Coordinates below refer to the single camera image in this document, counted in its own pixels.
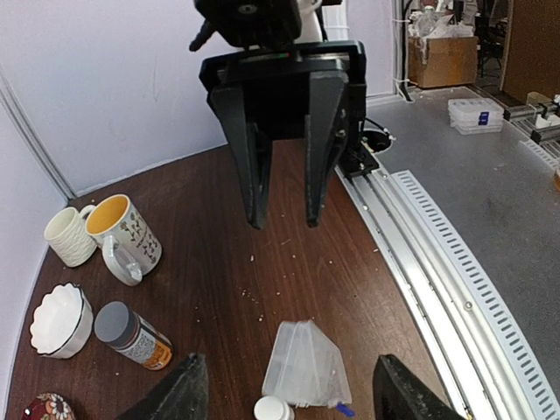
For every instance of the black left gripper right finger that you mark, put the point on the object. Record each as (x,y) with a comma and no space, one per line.
(399,394)

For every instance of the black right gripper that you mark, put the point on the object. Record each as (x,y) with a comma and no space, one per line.
(280,95)

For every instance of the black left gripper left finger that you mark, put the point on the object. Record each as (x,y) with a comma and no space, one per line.
(182,394)

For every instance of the small white pill bottle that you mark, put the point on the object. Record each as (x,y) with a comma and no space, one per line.
(270,407)

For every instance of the clear plastic pill organizer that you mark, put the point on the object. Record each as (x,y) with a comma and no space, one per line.
(306,368)

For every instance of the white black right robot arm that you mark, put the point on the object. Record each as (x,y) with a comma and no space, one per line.
(254,25)

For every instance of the grey lid supplement bottle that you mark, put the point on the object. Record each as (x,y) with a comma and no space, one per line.
(128,333)

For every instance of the red floral plate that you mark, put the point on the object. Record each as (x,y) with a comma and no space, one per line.
(48,406)

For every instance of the white scalloped bowl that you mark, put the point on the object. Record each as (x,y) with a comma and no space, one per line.
(62,323)

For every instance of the floral mug yellow inside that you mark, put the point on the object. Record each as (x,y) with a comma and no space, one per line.
(128,246)

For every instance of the cardboard box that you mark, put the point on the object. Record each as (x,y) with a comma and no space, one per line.
(443,62)

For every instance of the stacked clear organizer boxes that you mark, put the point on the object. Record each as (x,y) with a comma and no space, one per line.
(475,116)

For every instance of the cream ribbed ceramic mug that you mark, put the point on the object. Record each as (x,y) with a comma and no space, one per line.
(67,236)

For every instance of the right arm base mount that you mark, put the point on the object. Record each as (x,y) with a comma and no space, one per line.
(366,139)

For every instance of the right aluminium frame post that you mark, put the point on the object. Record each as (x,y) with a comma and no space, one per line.
(22,123)

